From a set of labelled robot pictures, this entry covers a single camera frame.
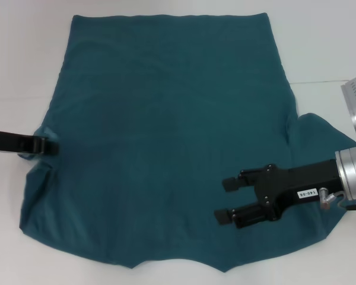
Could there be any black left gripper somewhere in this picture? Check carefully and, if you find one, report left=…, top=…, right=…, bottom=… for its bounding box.
left=0, top=129, right=59, bottom=155

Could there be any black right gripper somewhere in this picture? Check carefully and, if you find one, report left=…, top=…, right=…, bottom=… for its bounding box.
left=214, top=159, right=345, bottom=229

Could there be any blue shirt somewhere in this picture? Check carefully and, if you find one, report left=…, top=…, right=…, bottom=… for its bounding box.
left=19, top=11, right=356, bottom=267

